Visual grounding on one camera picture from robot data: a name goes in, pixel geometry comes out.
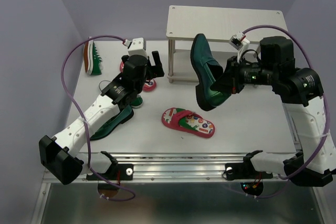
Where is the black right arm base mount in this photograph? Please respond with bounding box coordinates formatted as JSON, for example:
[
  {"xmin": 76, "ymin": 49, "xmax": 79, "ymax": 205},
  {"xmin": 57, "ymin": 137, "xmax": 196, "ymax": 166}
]
[{"xmin": 222, "ymin": 150, "xmax": 273, "ymax": 181}]

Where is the green loafer shoe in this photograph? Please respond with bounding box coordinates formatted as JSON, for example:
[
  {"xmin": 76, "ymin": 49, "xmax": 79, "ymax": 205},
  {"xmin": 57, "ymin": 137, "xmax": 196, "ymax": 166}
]
[
  {"xmin": 190, "ymin": 34, "xmax": 231, "ymax": 111},
  {"xmin": 90, "ymin": 105, "xmax": 134, "ymax": 141}
]

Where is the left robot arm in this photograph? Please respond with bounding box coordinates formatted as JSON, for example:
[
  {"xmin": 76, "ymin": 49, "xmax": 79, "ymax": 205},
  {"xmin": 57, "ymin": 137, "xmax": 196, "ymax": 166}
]
[{"xmin": 38, "ymin": 51, "xmax": 164, "ymax": 185}]

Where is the green canvas sneaker flat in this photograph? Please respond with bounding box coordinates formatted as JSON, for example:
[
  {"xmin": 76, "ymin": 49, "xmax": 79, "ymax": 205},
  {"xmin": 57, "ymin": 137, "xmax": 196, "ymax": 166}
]
[{"xmin": 98, "ymin": 80, "xmax": 144, "ymax": 109}]

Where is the white two-tier shoe shelf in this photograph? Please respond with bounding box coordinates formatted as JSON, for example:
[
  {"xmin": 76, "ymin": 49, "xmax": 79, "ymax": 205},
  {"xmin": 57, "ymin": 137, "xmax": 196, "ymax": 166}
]
[{"xmin": 166, "ymin": 5, "xmax": 287, "ymax": 83}]

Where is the pink flip-flop with letters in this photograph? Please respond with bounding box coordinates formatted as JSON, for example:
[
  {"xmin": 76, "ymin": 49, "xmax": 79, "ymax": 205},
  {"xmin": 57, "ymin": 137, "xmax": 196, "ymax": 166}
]
[{"xmin": 161, "ymin": 108, "xmax": 216, "ymax": 138}]

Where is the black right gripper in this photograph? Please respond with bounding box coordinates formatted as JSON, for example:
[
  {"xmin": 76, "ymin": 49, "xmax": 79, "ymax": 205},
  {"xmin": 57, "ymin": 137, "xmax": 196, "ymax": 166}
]
[{"xmin": 210, "ymin": 54, "xmax": 279, "ymax": 94}]

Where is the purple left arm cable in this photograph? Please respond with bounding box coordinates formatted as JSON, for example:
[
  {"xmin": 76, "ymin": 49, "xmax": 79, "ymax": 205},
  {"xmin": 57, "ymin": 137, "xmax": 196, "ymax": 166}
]
[{"xmin": 60, "ymin": 35, "xmax": 136, "ymax": 201}]

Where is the aluminium table edge rail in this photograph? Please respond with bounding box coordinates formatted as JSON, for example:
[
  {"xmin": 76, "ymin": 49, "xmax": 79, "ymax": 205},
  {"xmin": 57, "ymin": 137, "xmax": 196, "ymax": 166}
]
[{"xmin": 43, "ymin": 152, "xmax": 320, "ymax": 183}]

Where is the green canvas sneaker on side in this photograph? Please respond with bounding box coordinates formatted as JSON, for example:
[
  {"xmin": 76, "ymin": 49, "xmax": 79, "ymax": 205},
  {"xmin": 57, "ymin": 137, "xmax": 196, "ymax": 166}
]
[{"xmin": 83, "ymin": 40, "xmax": 102, "ymax": 76}]

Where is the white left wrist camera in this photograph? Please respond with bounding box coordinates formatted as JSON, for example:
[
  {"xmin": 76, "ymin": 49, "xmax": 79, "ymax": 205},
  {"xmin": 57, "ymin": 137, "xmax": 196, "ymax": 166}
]
[{"xmin": 123, "ymin": 38, "xmax": 148, "ymax": 57}]

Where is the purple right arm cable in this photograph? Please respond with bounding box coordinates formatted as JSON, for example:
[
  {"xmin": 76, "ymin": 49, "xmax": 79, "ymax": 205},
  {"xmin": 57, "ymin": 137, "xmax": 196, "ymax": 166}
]
[{"xmin": 223, "ymin": 25, "xmax": 333, "ymax": 199}]

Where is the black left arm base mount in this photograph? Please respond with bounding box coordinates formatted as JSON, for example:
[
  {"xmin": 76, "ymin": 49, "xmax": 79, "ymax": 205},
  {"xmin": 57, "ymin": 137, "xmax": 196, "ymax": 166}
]
[{"xmin": 91, "ymin": 151, "xmax": 134, "ymax": 181}]

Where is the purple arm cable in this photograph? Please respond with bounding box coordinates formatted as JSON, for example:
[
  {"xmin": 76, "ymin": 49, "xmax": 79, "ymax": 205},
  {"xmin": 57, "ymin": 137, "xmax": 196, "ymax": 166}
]
[
  {"xmin": 223, "ymin": 25, "xmax": 333, "ymax": 199},
  {"xmin": 60, "ymin": 35, "xmax": 136, "ymax": 201}
]

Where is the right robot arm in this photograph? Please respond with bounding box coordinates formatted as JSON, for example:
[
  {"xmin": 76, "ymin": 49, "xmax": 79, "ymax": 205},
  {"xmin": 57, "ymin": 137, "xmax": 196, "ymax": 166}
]
[{"xmin": 211, "ymin": 36, "xmax": 335, "ymax": 187}]

